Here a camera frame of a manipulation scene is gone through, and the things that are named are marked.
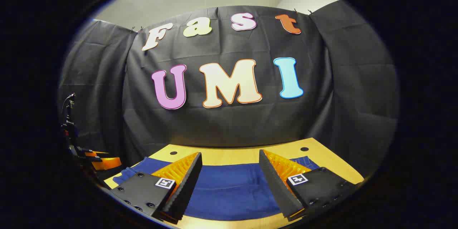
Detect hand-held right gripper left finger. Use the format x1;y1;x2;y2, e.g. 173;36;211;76
107;151;203;224

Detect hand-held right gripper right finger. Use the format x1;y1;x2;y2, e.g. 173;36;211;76
258;149;364;222

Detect blue jeans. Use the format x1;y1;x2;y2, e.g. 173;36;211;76
113;156;321;221

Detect black backdrop cloth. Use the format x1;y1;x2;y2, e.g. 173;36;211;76
57;0;399;177

